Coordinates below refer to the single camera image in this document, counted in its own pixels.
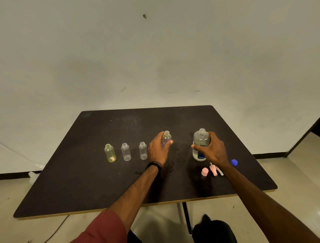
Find person's left red sleeve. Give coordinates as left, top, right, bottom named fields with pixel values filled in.
left=70, top=210, right=128, bottom=243

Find person's right hand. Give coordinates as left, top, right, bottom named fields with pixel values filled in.
left=191, top=132, right=229, bottom=168

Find large clear bottle blue label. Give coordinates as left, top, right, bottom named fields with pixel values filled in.
left=192, top=128, right=211, bottom=162

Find black table leg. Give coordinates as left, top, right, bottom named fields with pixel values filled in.
left=182, top=202, right=193, bottom=236

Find small clear bottle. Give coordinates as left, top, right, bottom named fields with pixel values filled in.
left=139, top=142, right=148, bottom=161
left=121, top=143, right=132, bottom=162

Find person's left forearm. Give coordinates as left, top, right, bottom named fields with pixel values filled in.
left=107, top=165, right=160, bottom=233

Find small purple tinted bottle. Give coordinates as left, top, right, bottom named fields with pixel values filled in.
left=161, top=130, right=172, bottom=148

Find person's right forearm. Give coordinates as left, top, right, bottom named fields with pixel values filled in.
left=220, top=160, right=320, bottom=243

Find black wristband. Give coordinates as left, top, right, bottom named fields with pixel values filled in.
left=145, top=161, right=163, bottom=172

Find person's left hand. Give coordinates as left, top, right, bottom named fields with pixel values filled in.
left=148, top=131, right=174, bottom=167

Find person's black trousers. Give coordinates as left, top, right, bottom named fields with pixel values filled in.
left=127, top=214, right=238, bottom=243

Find black floor cable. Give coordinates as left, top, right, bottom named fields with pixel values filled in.
left=44, top=215, right=69, bottom=243

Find dark door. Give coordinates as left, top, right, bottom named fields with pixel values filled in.
left=310, top=117, right=320, bottom=138

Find small yellow bottle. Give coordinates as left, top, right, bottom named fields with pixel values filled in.
left=104, top=144, right=117, bottom=163

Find white cable with adapter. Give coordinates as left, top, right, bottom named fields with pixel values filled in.
left=0, top=142, right=45, bottom=169

